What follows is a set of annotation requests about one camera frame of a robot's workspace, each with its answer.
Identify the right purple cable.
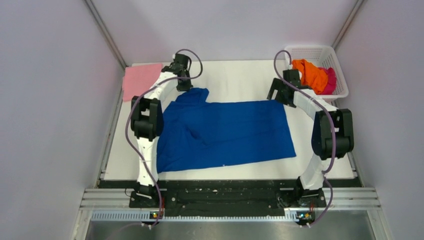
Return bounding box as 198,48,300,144
273,49,337,228

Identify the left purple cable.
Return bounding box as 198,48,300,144
124,48,204,229

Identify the white slotted cable duct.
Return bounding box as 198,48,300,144
91,210,299,222

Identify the blue printed t shirt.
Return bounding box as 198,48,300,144
156,88,296,173

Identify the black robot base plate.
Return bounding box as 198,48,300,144
129,180,327,217

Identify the magenta t shirt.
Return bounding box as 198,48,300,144
319,67,337,95

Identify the white plastic laundry basket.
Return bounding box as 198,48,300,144
284,44,349,102

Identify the folded pink t shirt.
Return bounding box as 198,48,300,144
122,63,163,102

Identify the orange t shirt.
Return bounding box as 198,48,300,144
291,59,329,95

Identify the aluminium rail frame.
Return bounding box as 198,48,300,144
71,187,393,240

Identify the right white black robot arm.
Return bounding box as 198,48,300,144
267,69,354,206

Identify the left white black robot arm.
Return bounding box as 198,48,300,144
129,51,193,207

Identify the purple cable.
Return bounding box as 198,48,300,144
124,48,204,229
273,49,337,228

